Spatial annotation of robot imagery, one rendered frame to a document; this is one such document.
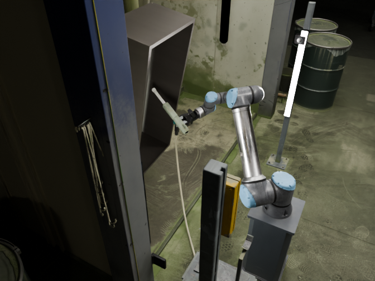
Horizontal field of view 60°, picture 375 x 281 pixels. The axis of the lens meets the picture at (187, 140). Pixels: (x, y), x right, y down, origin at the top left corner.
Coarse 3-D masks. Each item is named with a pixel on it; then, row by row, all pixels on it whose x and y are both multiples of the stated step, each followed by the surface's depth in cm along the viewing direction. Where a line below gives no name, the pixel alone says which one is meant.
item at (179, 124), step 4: (156, 92) 262; (160, 96) 261; (160, 100) 260; (164, 104) 256; (168, 104) 256; (164, 108) 257; (168, 108) 254; (168, 112) 254; (172, 112) 253; (172, 116) 251; (176, 116) 252; (176, 120) 249; (180, 120) 250; (176, 124) 251; (180, 124) 248; (184, 124) 248; (176, 128) 257; (180, 128) 248; (184, 128) 246; (176, 132) 262; (184, 132) 246; (188, 132) 250
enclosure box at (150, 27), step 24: (144, 24) 200; (168, 24) 206; (192, 24) 226; (144, 48) 182; (168, 48) 245; (144, 72) 191; (168, 72) 257; (144, 96) 202; (168, 96) 271; (144, 120) 298; (168, 120) 285; (144, 144) 295; (168, 144) 301; (144, 168) 273
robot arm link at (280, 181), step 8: (272, 176) 201; (280, 176) 201; (288, 176) 201; (272, 184) 197; (280, 184) 195; (288, 184) 195; (280, 192) 196; (288, 192) 197; (280, 200) 199; (288, 200) 201
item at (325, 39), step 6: (312, 36) 422; (318, 36) 422; (324, 36) 422; (330, 36) 422; (336, 36) 421; (312, 42) 403; (318, 42) 403; (324, 42) 403; (330, 42) 403; (336, 42) 402; (342, 42) 404; (348, 42) 403
